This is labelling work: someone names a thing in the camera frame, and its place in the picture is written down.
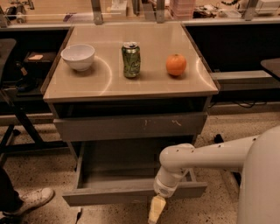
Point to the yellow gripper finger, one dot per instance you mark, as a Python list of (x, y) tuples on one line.
[(157, 206)]

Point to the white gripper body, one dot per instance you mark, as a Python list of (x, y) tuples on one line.
[(164, 189)]

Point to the grey drawer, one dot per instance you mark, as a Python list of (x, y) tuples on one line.
[(130, 126), (110, 194)]

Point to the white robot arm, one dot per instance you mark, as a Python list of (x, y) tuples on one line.
[(256, 157)]

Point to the grey drawer cabinet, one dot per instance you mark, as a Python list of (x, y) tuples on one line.
[(146, 89)]

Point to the grey top drawer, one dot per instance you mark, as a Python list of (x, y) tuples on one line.
[(130, 126)]

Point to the black stand leg bar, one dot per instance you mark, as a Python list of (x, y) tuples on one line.
[(237, 176)]

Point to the orange fruit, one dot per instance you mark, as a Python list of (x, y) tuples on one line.
[(175, 64)]

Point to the white sneaker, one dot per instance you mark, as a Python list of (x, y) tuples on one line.
[(32, 200)]

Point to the green soda can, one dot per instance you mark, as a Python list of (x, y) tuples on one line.
[(131, 59)]

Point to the dark trouser leg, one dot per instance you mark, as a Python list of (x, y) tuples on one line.
[(9, 198)]

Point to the white ceramic bowl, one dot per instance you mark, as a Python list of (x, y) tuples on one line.
[(79, 57)]

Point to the pink stacked bin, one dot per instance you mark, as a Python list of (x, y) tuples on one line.
[(182, 9)]

